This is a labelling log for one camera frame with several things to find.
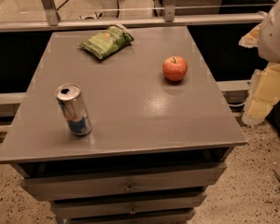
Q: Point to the red apple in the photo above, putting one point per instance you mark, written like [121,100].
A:
[175,68]

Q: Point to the grey drawer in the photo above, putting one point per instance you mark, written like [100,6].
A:
[104,184]
[129,206]
[177,216]

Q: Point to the bottom grey drawer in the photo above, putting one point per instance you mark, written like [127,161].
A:
[177,216]

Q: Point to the green chip bag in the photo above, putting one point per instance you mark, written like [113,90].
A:
[107,42]

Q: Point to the silver blue redbull can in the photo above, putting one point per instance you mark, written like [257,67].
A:
[70,99]

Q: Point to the metal railing frame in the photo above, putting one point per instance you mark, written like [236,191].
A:
[58,15]

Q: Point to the grey drawer cabinet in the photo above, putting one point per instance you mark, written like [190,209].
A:
[139,119]

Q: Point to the top grey drawer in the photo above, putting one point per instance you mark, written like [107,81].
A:
[104,184]

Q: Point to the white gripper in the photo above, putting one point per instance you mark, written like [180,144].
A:
[276,38]

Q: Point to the middle grey drawer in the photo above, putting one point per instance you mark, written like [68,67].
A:
[129,206]

